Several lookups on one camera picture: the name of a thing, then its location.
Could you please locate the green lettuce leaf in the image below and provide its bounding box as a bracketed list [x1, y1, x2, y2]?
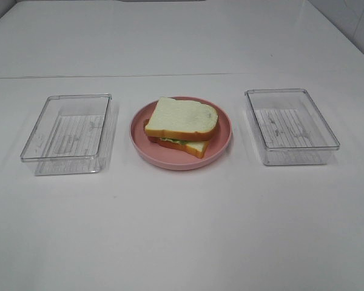
[159, 138, 194, 144]

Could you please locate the white bread slice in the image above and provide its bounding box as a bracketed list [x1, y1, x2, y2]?
[147, 136, 210, 159]

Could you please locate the thick bread slice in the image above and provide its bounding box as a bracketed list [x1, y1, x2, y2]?
[144, 97, 218, 141]

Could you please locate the pink round plate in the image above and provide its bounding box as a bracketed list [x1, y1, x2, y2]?
[130, 96, 232, 170]

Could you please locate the left clear plastic tray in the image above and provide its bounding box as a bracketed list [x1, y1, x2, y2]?
[20, 93, 119, 176]

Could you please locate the clear plastic tray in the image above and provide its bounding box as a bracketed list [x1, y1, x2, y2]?
[244, 89, 340, 166]
[20, 93, 119, 176]

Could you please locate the right clear plastic tray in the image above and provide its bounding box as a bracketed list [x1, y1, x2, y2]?
[244, 89, 340, 166]

